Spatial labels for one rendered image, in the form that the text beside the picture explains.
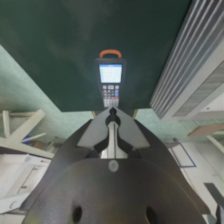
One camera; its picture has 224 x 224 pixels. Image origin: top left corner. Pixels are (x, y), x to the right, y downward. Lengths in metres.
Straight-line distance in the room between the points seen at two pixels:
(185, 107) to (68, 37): 0.34
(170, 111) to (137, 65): 0.16
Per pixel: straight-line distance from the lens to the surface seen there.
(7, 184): 2.12
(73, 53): 0.26
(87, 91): 0.28
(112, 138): 1.02
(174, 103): 0.22
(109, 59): 0.21
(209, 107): 0.31
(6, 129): 1.79
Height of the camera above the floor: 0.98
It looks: 44 degrees down
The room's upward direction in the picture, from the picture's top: 179 degrees counter-clockwise
